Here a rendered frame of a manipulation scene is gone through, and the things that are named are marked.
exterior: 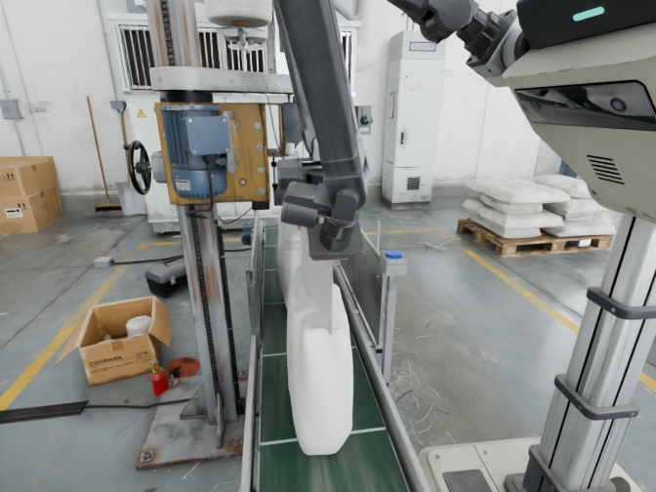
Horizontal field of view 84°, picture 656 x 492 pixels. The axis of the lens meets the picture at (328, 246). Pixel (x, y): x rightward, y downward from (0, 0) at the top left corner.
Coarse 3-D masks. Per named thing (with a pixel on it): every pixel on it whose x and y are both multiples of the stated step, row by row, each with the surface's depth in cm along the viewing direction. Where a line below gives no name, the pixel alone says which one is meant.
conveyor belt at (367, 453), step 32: (352, 352) 150; (288, 416) 119; (352, 416) 119; (288, 448) 108; (352, 448) 108; (384, 448) 108; (288, 480) 99; (320, 480) 99; (352, 480) 99; (384, 480) 99
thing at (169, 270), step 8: (168, 264) 279; (176, 264) 279; (184, 264) 279; (152, 272) 267; (160, 272) 265; (168, 272) 267; (176, 272) 271; (184, 272) 276; (152, 280) 268; (160, 280) 262; (168, 280) 266; (176, 280) 272; (184, 280) 278; (152, 288) 273; (160, 288) 265; (168, 288) 268; (176, 288) 274; (184, 288) 280; (160, 296) 270; (168, 296) 270
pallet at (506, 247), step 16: (464, 224) 401; (480, 240) 372; (496, 240) 347; (512, 240) 344; (528, 240) 345; (544, 240) 345; (560, 240) 347; (576, 240) 351; (592, 240) 365; (608, 240) 358; (512, 256) 343
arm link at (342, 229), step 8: (320, 208) 59; (320, 216) 58; (328, 216) 58; (328, 224) 60; (336, 224) 58; (344, 224) 59; (352, 224) 59; (328, 232) 62; (336, 232) 60; (344, 232) 60; (352, 232) 63
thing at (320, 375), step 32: (320, 288) 88; (288, 320) 105; (320, 320) 88; (288, 352) 107; (320, 352) 90; (288, 384) 123; (320, 384) 93; (352, 384) 99; (320, 416) 96; (320, 448) 101
